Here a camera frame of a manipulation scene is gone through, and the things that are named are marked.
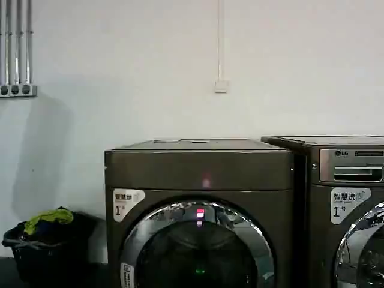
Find grey dryer with plain panel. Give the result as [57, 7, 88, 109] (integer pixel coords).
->
[104, 138, 307, 288]

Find white energy label sticker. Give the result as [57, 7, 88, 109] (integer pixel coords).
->
[330, 187, 372, 225]
[113, 188, 146, 223]

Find round glass dryer door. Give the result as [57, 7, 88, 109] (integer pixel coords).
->
[333, 201, 384, 288]
[119, 201, 275, 288]

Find white door warning sticker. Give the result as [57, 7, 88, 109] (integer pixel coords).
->
[120, 262, 133, 288]

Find yellow-green garment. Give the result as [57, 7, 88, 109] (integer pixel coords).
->
[23, 206, 74, 236]

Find grey dryer with drawer panel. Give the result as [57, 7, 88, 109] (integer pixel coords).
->
[260, 135, 384, 288]

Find dark blue clothes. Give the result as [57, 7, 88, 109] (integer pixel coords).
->
[18, 220, 73, 242]

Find black laundry basket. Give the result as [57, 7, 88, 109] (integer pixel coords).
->
[2, 211, 100, 284]

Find grey metal junction box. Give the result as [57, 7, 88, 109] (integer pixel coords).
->
[0, 85, 38, 98]

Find white wall cable conduit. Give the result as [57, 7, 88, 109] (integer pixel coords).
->
[218, 0, 225, 81]

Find grey metal wall pipe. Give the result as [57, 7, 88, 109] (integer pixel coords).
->
[26, 0, 33, 86]
[15, 0, 23, 86]
[0, 0, 4, 86]
[5, 0, 13, 86]

